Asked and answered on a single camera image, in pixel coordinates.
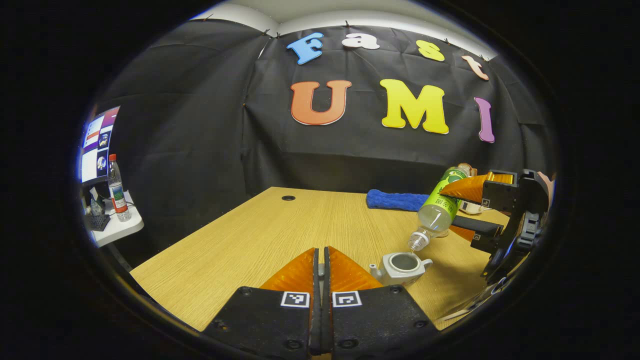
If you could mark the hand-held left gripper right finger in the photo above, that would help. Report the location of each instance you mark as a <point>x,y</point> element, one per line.
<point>375,320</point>

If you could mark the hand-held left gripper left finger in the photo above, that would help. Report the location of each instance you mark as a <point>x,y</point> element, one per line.
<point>270,320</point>

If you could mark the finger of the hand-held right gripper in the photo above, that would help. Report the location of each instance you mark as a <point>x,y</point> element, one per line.
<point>500,192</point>
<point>482,230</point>

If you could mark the green label water bottle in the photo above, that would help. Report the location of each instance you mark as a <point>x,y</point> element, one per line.
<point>440,207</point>

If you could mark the white ceramic teacup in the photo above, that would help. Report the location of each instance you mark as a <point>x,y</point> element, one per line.
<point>400,272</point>

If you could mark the red label plastic bottle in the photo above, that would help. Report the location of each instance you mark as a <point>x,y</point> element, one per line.
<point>119,195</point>

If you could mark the white toaster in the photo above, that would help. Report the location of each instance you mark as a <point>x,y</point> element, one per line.
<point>470,207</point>

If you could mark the blue towel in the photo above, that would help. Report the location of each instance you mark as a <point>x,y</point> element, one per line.
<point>395,200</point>

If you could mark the white side table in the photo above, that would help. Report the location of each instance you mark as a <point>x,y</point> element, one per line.
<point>120,231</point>

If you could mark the black backdrop cloth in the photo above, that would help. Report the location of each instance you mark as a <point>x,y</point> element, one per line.
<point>200,125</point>

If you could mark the computer monitor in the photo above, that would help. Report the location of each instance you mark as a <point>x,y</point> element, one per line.
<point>97,145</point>

